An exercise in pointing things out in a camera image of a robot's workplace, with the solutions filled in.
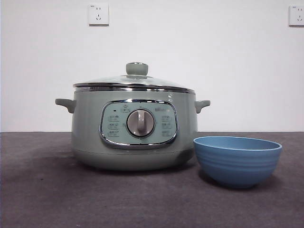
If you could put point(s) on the glass lid with green knob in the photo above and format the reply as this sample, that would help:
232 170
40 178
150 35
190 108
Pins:
136 69

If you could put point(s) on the pale green electric steamer pot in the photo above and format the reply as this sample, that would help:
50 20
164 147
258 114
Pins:
88 133

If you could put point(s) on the blue ribbed bowl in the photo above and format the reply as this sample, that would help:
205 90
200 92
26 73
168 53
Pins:
237 164

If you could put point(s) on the white wall socket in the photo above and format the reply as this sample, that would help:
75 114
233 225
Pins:
98 14
297 16

